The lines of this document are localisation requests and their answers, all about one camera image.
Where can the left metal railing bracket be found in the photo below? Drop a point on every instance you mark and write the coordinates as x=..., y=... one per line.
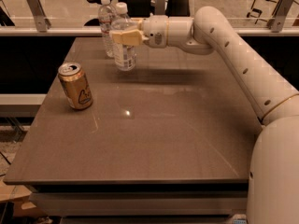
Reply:
x=41, y=21

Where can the gold soda can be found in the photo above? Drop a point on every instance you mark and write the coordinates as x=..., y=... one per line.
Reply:
x=75, y=84

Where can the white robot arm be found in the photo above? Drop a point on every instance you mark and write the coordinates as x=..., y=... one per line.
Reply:
x=273, y=196

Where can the metal railing bracket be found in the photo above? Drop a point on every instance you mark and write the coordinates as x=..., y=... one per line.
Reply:
x=159, y=7
x=41, y=21
x=276, y=23

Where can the blue label plastic bottle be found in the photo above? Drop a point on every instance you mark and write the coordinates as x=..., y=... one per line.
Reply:
x=124, y=55

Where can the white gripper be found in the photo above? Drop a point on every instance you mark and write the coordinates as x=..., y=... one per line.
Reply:
x=155, y=30

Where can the right metal railing bracket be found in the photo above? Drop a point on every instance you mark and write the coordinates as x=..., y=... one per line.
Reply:
x=276, y=23

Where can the metal frame stool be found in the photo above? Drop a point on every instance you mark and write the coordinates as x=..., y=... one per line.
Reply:
x=262, y=10

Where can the middle metal railing bracket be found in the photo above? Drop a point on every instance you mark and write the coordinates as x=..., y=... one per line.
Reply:
x=159, y=7

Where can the clear water bottle red label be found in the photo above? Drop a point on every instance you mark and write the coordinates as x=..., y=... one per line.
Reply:
x=106, y=14

